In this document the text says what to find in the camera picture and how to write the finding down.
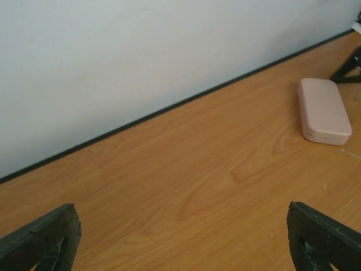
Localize pink glasses case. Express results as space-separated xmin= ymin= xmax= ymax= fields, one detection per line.
xmin=298 ymin=78 xmax=353 ymax=146

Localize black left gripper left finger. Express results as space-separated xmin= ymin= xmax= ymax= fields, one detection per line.
xmin=1 ymin=203 xmax=81 ymax=270

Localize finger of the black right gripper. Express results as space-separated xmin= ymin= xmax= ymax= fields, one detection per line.
xmin=329 ymin=46 xmax=360 ymax=84

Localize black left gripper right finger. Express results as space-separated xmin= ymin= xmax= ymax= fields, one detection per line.
xmin=287 ymin=202 xmax=360 ymax=270

